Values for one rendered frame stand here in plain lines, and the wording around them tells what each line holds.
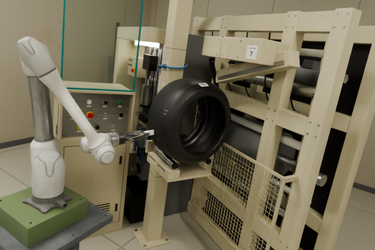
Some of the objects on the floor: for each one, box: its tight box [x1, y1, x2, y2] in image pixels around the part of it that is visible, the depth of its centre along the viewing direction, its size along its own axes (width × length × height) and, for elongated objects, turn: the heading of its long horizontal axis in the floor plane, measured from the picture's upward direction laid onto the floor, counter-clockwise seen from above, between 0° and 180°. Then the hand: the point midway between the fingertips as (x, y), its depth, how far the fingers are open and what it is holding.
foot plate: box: [132, 227, 171, 250], centre depth 237 cm, size 27×27×2 cm
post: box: [142, 0, 198, 242], centre depth 210 cm, size 13×13×250 cm
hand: (148, 133), depth 170 cm, fingers closed
